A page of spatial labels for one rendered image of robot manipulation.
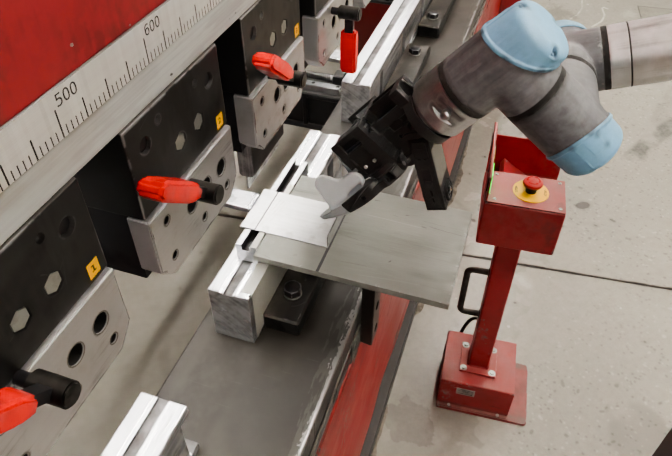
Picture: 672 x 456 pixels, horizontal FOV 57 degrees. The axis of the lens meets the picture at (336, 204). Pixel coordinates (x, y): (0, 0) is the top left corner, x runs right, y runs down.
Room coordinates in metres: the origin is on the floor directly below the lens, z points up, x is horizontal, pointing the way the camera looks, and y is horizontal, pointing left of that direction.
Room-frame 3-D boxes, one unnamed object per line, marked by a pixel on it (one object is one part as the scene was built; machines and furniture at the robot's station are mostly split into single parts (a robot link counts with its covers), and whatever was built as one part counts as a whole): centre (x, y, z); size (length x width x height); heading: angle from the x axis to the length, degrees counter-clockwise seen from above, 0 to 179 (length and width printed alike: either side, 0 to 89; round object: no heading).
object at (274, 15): (0.64, 0.10, 1.26); 0.15 x 0.09 x 0.17; 161
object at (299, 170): (0.69, 0.09, 0.99); 0.20 x 0.03 x 0.03; 161
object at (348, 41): (0.79, -0.01, 1.20); 0.04 x 0.02 x 0.10; 71
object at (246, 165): (0.66, 0.10, 1.13); 0.10 x 0.02 x 0.10; 161
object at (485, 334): (1.01, -0.40, 0.39); 0.05 x 0.05 x 0.54; 76
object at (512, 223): (1.01, -0.40, 0.75); 0.20 x 0.16 x 0.18; 166
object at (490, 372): (1.01, -0.40, 0.13); 0.10 x 0.10 x 0.01; 76
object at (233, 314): (0.72, 0.08, 0.92); 0.39 x 0.06 x 0.10; 161
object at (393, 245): (0.62, -0.04, 1.00); 0.26 x 0.18 x 0.01; 71
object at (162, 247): (0.45, 0.17, 1.26); 0.15 x 0.09 x 0.17; 161
